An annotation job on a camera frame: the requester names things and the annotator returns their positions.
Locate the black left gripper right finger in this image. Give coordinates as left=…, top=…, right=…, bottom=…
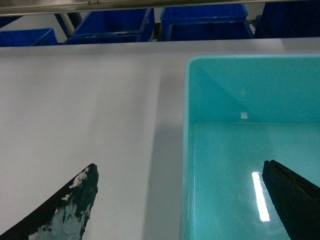
left=262, top=160, right=320, bottom=240

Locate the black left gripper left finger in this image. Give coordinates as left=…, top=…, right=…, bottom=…
left=0, top=163, right=99, bottom=240

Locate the teal plastic bin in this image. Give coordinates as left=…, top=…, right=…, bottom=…
left=180, top=53, right=320, bottom=240

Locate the blue bin below shelf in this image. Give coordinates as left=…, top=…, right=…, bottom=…
left=160, top=3, right=254, bottom=41

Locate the blue bin far left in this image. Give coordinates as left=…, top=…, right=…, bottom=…
left=0, top=28, right=59, bottom=47

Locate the blue bin lower left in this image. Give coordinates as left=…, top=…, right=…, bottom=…
left=64, top=8, right=155, bottom=45

